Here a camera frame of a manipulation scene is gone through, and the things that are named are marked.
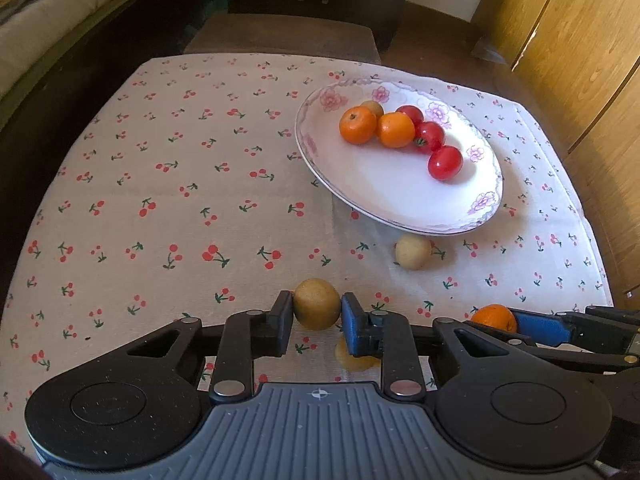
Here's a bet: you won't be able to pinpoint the large tan longan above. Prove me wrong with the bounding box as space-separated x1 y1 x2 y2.
293 278 342 331

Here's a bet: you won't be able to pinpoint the small orange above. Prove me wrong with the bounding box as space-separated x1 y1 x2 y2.
470 304 518 335

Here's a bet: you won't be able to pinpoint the white floral plate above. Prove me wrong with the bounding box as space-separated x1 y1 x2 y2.
294 79 503 236

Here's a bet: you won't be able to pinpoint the dark wooden bed frame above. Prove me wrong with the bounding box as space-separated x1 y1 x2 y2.
0 0 231 261

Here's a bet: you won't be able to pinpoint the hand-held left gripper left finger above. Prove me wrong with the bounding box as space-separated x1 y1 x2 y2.
127 290 295 406

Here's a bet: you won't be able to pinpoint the cherry print tablecloth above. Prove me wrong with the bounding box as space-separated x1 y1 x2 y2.
0 52 616 461

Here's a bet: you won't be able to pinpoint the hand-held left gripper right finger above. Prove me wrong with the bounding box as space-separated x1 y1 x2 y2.
340 292 526 403

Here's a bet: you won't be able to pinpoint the brown stool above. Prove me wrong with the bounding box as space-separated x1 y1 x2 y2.
184 12 382 66

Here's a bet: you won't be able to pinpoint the wooden cabinet doors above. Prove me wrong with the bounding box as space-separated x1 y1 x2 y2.
472 0 640 301

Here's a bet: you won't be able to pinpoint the red cherry tomato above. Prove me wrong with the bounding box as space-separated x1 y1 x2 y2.
428 145 464 181
396 105 425 128
413 121 446 155

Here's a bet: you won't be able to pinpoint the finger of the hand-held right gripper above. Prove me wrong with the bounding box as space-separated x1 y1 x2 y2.
510 307 592 347
504 337 640 376

